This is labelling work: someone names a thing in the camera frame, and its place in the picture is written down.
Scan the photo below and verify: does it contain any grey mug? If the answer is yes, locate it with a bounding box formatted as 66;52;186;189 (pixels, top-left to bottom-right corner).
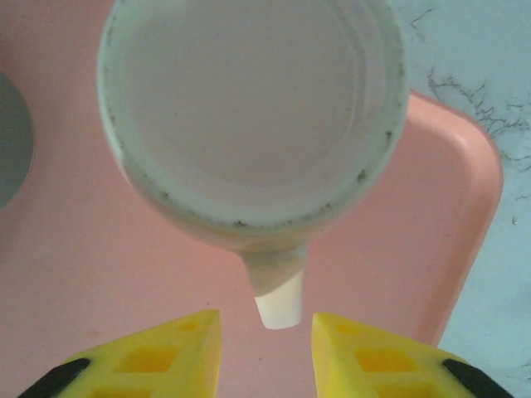
0;73;37;211

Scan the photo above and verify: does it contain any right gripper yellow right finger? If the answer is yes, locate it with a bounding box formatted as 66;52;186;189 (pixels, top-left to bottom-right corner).
311;311;515;398

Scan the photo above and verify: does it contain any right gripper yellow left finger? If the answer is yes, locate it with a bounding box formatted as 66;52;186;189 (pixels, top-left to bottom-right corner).
16;308;223;398

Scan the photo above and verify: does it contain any salmon pink plastic tray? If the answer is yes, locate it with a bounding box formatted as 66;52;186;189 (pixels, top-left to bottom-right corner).
0;0;505;398

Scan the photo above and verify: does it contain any white mug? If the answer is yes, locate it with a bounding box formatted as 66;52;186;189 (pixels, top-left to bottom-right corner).
95;0;410;332

